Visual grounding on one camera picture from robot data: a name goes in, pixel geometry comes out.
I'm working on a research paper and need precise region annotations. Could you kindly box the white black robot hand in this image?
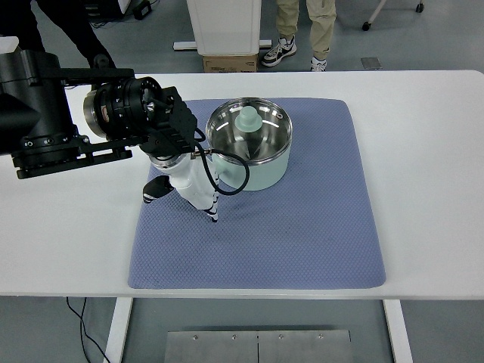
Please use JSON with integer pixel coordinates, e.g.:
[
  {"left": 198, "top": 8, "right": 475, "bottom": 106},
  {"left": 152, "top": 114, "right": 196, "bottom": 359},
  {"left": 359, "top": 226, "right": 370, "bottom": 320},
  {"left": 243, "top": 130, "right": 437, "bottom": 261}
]
[{"left": 143, "top": 155, "right": 219, "bottom": 222}]

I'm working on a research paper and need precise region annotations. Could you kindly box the mint green pot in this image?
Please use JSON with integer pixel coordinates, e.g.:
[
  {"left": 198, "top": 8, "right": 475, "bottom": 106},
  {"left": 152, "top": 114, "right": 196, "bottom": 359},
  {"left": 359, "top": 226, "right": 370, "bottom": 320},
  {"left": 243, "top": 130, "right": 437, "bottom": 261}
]
[{"left": 205, "top": 97, "right": 294, "bottom": 191}]

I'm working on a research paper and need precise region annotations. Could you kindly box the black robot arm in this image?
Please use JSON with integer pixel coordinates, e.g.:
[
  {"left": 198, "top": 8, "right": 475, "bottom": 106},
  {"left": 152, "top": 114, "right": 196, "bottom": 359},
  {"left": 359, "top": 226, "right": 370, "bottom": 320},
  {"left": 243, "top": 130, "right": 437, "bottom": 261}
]
[{"left": 1, "top": 51, "right": 222, "bottom": 195}]

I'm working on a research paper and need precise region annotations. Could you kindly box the glass lid green knob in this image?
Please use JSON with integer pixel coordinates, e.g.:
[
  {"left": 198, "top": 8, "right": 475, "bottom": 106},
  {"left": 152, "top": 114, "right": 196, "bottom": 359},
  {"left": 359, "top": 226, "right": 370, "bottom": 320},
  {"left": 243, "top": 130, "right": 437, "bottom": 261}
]
[{"left": 205, "top": 97, "right": 294, "bottom": 166}]

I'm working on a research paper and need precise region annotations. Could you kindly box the cardboard box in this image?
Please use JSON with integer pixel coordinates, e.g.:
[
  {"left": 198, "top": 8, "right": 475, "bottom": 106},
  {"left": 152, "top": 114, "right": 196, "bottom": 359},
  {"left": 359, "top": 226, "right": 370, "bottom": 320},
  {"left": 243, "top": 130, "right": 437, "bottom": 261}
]
[{"left": 203, "top": 54, "right": 258, "bottom": 73}]

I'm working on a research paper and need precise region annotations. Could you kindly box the blue textured mat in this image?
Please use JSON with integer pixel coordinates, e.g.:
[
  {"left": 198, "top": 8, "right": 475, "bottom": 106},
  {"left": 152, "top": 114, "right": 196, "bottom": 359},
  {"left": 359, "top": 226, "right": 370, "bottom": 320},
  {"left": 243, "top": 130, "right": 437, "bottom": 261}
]
[{"left": 128, "top": 98, "right": 386, "bottom": 290}]

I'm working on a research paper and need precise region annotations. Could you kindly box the black device on floor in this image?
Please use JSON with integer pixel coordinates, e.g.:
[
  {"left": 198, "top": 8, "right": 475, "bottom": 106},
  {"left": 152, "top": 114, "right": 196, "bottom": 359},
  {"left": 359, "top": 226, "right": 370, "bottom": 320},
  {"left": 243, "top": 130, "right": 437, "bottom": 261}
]
[{"left": 132, "top": 0, "right": 152, "bottom": 20}]

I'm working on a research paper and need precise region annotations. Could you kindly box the person in black trousers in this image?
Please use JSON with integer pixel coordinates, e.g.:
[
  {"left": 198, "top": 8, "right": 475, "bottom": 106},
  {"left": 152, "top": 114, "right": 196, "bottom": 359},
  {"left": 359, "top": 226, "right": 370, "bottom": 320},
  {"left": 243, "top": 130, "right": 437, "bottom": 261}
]
[{"left": 1, "top": 1, "right": 116, "bottom": 69}]

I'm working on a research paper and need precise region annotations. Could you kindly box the person in beige trousers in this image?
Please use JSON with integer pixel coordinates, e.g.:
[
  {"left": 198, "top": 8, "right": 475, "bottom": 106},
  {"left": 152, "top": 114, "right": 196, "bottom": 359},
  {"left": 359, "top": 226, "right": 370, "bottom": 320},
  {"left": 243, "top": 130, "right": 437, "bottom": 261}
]
[{"left": 261, "top": 0, "right": 337, "bottom": 72}]

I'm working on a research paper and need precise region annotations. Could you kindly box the grey floor plate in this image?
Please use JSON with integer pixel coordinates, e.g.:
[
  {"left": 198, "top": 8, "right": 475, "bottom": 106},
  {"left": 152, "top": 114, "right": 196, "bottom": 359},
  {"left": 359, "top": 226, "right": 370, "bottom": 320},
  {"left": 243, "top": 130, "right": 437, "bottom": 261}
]
[{"left": 361, "top": 57, "right": 383, "bottom": 70}]

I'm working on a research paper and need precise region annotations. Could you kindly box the white cart with casters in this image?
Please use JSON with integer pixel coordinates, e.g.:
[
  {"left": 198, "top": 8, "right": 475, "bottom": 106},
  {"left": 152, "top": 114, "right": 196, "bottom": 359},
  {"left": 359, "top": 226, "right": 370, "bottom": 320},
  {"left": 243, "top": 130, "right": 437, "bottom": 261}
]
[{"left": 361, "top": 0, "right": 425, "bottom": 32}]

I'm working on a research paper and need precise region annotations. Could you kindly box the white pedestal stand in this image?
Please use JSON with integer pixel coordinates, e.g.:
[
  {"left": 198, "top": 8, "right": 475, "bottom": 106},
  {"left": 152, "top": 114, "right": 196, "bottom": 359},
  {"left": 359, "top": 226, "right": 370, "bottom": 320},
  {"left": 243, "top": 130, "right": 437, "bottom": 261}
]
[{"left": 173, "top": 0, "right": 272, "bottom": 56}]

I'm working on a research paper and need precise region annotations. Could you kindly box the white table frame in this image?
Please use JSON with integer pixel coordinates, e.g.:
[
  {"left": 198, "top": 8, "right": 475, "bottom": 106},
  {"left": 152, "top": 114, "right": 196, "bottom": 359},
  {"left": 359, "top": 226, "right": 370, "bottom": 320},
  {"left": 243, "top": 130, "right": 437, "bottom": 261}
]
[{"left": 103, "top": 297, "right": 414, "bottom": 362}]

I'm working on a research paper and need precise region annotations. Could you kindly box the black floor cable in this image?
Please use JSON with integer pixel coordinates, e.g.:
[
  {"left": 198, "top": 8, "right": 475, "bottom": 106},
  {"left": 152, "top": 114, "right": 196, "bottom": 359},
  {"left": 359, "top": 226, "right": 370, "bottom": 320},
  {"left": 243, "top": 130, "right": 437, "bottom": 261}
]
[{"left": 66, "top": 296, "right": 111, "bottom": 363}]

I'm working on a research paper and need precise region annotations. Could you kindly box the metal base plate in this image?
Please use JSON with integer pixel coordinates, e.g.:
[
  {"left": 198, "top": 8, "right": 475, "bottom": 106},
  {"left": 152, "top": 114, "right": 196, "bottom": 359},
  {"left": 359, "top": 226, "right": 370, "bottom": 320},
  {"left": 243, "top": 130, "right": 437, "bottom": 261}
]
[{"left": 164, "top": 330, "right": 354, "bottom": 362}]

